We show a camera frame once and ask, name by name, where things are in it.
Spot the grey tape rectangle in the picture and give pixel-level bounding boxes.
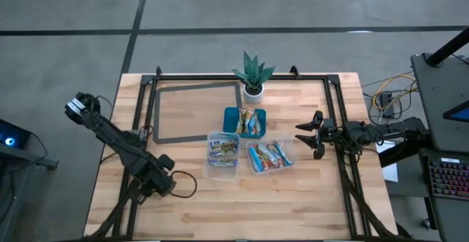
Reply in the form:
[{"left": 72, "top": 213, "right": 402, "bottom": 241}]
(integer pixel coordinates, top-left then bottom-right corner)
[{"left": 152, "top": 81, "right": 243, "bottom": 145}]

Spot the RGB backlit keyboard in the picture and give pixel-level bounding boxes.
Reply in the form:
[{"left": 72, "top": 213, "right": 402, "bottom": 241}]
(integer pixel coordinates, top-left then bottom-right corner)
[{"left": 427, "top": 156, "right": 469, "bottom": 202}]

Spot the black power adapter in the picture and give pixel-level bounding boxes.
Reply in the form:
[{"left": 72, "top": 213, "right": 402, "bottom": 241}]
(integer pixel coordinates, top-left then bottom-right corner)
[{"left": 379, "top": 91, "right": 395, "bottom": 118}]

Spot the grey desk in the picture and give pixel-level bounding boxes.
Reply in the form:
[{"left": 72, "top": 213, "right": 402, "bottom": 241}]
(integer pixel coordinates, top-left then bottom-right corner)
[{"left": 410, "top": 53, "right": 469, "bottom": 242}]

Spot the orange granola bar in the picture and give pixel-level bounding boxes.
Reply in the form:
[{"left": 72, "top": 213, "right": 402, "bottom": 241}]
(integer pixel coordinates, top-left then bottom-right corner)
[{"left": 242, "top": 108, "right": 256, "bottom": 136}]

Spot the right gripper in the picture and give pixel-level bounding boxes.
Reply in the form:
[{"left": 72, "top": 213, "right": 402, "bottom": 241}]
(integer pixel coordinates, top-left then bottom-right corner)
[{"left": 295, "top": 110, "right": 348, "bottom": 161}]

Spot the black cable loop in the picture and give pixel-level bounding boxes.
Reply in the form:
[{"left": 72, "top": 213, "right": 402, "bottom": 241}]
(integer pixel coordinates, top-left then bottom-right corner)
[{"left": 169, "top": 169, "right": 198, "bottom": 199}]

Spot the blue plastic bin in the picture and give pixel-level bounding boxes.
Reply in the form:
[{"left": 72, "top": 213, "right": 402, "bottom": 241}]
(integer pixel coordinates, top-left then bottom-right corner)
[{"left": 222, "top": 106, "right": 267, "bottom": 140}]

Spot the black monitor pole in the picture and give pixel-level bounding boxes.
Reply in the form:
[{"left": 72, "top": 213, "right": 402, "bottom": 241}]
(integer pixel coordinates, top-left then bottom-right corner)
[{"left": 426, "top": 27, "right": 469, "bottom": 67}]

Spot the yellow floor cable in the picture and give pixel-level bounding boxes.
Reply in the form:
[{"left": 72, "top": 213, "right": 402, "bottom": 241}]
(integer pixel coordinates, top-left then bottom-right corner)
[{"left": 372, "top": 73, "right": 418, "bottom": 113}]

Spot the black computer blue light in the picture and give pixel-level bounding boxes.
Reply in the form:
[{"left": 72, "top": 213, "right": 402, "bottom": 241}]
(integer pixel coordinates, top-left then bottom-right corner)
[{"left": 0, "top": 119, "right": 32, "bottom": 150}]

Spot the computer monitor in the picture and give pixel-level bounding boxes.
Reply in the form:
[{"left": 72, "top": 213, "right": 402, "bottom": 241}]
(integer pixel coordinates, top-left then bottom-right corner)
[{"left": 442, "top": 100, "right": 469, "bottom": 125}]

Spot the clear plastic bin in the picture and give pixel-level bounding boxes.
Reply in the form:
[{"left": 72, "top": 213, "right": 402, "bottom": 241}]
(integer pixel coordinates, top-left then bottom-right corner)
[
  {"left": 202, "top": 131, "right": 242, "bottom": 182},
  {"left": 245, "top": 136, "right": 299, "bottom": 176}
]

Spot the black aluminium frame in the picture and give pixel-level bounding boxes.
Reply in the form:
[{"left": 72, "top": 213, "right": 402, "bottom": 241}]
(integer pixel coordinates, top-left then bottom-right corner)
[{"left": 82, "top": 65, "right": 411, "bottom": 242}]

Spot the white plant pot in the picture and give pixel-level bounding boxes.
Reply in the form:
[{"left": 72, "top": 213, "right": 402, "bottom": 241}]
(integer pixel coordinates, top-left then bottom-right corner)
[{"left": 243, "top": 83, "right": 265, "bottom": 104}]

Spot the green snake plant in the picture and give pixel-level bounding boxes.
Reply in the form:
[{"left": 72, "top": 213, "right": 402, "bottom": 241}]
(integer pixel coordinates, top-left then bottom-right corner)
[{"left": 231, "top": 50, "right": 276, "bottom": 91}]

